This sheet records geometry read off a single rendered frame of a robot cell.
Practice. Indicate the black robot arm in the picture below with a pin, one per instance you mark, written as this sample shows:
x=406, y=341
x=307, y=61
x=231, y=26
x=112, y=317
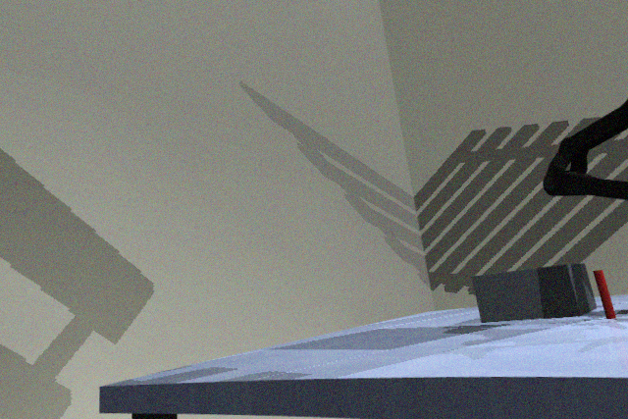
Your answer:
x=575, y=149

